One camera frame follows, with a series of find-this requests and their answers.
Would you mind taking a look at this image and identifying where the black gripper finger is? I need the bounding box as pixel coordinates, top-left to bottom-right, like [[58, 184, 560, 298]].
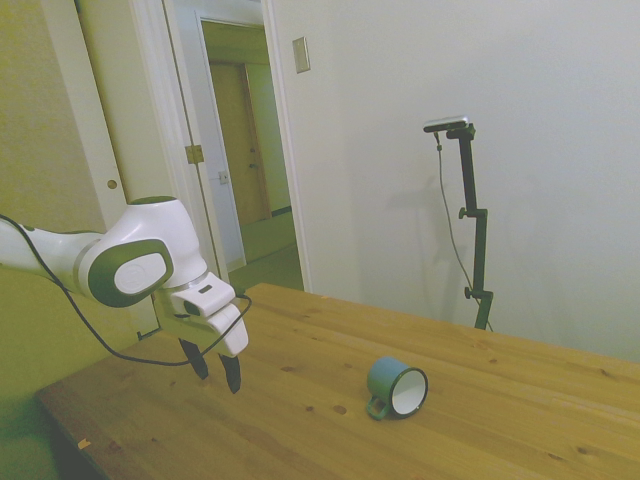
[[180, 339, 209, 382], [217, 352, 244, 396]]

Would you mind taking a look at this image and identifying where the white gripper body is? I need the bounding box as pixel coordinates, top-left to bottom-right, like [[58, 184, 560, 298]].
[[154, 289, 250, 359]]

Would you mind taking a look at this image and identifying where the blue enamel mug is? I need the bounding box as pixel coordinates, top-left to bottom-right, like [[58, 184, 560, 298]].
[[365, 355, 430, 421]]

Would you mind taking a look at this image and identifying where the brown wooden door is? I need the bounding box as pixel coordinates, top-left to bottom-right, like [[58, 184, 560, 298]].
[[209, 59, 274, 225]]

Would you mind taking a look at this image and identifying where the white open door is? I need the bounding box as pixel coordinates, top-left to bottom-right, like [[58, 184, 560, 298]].
[[164, 0, 248, 274]]

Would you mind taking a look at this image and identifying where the white closet door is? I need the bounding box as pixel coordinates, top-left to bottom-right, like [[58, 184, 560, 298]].
[[42, 0, 189, 341]]

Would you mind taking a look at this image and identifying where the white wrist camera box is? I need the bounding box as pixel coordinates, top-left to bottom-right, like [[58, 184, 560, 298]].
[[171, 273, 237, 320]]

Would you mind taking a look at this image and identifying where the grey camera cable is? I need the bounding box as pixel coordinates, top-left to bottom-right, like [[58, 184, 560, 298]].
[[433, 130, 494, 332]]

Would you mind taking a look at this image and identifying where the beige wall switch plate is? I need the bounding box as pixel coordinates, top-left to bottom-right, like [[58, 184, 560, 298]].
[[292, 36, 311, 75]]

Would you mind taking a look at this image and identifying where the grey exterior camera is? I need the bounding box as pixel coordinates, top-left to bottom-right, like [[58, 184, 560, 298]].
[[423, 114, 472, 134]]

